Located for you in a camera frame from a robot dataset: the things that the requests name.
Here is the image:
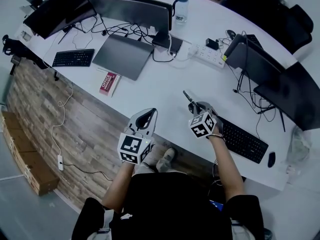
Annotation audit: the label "black keyboard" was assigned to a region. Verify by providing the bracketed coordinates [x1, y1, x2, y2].
[51, 48, 96, 68]
[244, 33, 265, 50]
[216, 115, 270, 165]

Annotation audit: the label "person's left forearm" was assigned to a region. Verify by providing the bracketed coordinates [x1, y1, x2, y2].
[102, 161, 137, 214]

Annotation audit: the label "grey laptop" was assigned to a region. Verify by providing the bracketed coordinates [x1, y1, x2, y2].
[91, 33, 156, 82]

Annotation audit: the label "row of cardboard boxes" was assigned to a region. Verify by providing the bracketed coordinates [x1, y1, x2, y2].
[0, 110, 61, 197]

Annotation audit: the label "black docking box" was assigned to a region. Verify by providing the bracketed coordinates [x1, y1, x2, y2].
[151, 31, 184, 54]

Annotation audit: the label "red and white box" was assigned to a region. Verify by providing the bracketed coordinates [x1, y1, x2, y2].
[98, 71, 122, 98]

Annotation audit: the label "person's light grey trousers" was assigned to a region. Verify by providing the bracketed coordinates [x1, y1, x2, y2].
[136, 156, 188, 175]

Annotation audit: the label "black power adapter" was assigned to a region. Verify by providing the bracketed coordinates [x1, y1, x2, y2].
[205, 37, 220, 51]

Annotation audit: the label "person's black shirt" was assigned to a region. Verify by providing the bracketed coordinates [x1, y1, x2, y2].
[72, 172, 266, 240]

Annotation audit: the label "person's grey shoe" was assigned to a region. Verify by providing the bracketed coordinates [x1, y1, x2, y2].
[156, 147, 177, 172]

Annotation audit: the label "blue card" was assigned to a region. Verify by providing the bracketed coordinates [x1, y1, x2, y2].
[209, 200, 225, 212]

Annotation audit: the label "large black monitor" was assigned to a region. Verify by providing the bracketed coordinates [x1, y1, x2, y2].
[253, 60, 320, 132]

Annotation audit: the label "clear water bottle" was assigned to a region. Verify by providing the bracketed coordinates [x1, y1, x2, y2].
[172, 0, 190, 25]

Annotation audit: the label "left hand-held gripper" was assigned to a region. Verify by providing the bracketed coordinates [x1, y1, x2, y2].
[116, 107, 159, 165]

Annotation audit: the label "clear plastic bag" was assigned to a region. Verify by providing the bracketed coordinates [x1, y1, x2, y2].
[286, 125, 315, 166]

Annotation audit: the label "person's right hand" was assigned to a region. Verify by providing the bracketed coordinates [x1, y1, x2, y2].
[214, 115, 224, 136]

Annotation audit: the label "thin white cable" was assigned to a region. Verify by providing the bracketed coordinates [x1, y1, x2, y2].
[51, 82, 74, 157]

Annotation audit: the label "person's right forearm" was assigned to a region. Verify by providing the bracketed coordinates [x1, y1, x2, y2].
[208, 135, 246, 206]

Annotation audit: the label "curved black monitor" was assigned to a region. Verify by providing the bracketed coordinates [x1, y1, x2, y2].
[23, 0, 98, 45]

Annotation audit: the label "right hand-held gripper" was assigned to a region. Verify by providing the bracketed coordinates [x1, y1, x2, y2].
[187, 101, 219, 139]

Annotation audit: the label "wide grey monitor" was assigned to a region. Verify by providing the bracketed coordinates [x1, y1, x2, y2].
[85, 0, 174, 35]

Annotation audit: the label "small metal tool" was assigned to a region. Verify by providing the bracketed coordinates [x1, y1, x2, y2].
[182, 90, 201, 115]

